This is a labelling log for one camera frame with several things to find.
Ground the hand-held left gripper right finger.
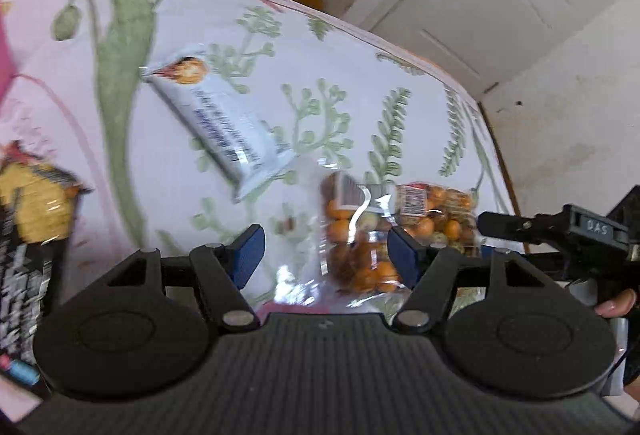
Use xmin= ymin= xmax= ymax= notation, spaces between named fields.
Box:
xmin=387 ymin=226 xmax=546 ymax=331

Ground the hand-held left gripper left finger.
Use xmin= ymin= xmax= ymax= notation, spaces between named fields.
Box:
xmin=107 ymin=224 xmax=266 ymax=329

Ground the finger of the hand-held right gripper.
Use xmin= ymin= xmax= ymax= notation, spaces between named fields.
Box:
xmin=476 ymin=210 xmax=568 ymax=247

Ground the clear bag of orange candies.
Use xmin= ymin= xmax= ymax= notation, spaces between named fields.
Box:
xmin=272 ymin=158 xmax=483 ymax=311

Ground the person's right hand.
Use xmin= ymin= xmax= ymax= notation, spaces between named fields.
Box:
xmin=595 ymin=289 xmax=639 ymax=318

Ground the white snack bar packet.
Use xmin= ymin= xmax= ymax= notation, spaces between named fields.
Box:
xmin=140 ymin=44 xmax=298 ymax=203

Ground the floral bed sheet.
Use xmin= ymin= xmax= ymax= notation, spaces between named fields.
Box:
xmin=0 ymin=0 xmax=516 ymax=416

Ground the black yellow cracker packet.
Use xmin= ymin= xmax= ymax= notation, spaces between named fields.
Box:
xmin=0 ymin=140 xmax=93 ymax=386

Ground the white door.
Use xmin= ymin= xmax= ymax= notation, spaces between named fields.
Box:
xmin=345 ymin=0 xmax=640 ymax=98

